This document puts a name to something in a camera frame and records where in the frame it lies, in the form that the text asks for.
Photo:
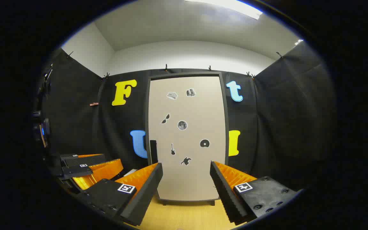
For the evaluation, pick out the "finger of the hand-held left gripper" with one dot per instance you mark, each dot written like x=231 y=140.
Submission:
x=85 y=160
x=101 y=172

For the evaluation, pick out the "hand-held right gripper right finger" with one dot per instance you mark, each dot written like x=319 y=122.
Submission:
x=225 y=191

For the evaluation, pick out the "beige cabinet door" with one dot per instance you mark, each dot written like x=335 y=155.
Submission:
x=187 y=179

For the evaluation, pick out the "black backdrop cloth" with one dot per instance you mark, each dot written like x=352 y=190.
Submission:
x=283 y=127

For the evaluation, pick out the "long ceiling light panel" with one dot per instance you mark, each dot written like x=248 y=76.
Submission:
x=225 y=6

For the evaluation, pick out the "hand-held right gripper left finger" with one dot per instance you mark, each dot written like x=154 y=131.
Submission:
x=145 y=191

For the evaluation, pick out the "small ceiling light panel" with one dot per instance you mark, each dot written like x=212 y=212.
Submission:
x=299 y=42

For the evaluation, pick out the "dark grey cabinet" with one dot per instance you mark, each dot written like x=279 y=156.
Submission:
x=147 y=111

